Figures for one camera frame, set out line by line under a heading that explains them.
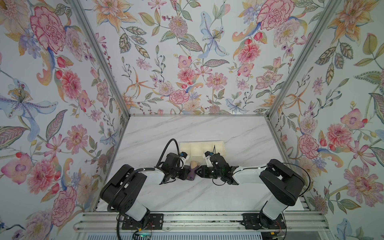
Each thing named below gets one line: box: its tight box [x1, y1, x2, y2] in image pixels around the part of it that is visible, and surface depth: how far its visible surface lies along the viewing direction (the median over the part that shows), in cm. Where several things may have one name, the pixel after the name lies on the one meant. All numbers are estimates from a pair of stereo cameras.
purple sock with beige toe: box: [186, 160, 200, 181], surface depth 89 cm
